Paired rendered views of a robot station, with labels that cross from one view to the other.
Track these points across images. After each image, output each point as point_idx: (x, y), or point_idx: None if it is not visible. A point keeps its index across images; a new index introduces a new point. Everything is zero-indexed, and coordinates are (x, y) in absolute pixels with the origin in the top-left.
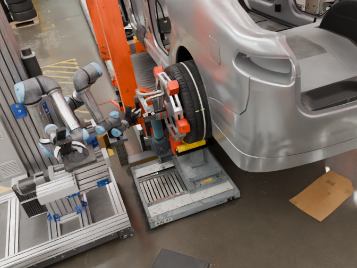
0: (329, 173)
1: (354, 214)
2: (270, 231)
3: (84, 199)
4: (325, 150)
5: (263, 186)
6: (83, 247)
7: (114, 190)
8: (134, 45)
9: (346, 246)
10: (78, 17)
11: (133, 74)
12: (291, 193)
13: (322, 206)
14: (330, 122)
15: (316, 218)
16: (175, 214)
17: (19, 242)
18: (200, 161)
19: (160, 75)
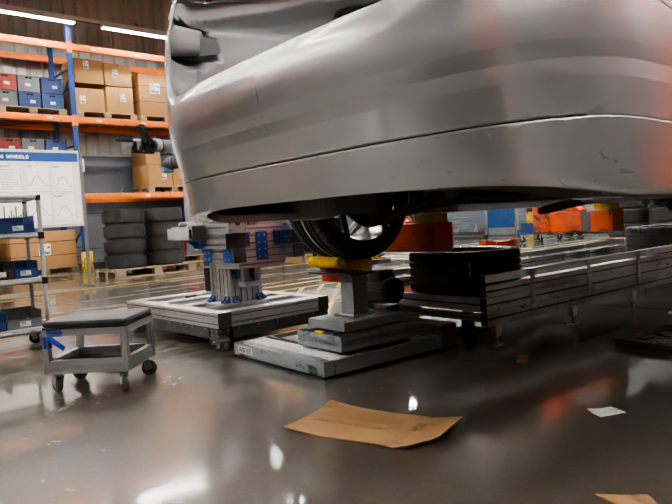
0: (449, 419)
1: (323, 454)
2: (249, 403)
3: (247, 301)
4: (212, 187)
5: (367, 388)
6: (185, 327)
7: (267, 304)
8: (589, 215)
9: (224, 452)
10: None
11: None
12: (360, 405)
13: (334, 427)
14: (182, 115)
15: (292, 424)
16: (255, 346)
17: (179, 303)
18: (349, 312)
19: None
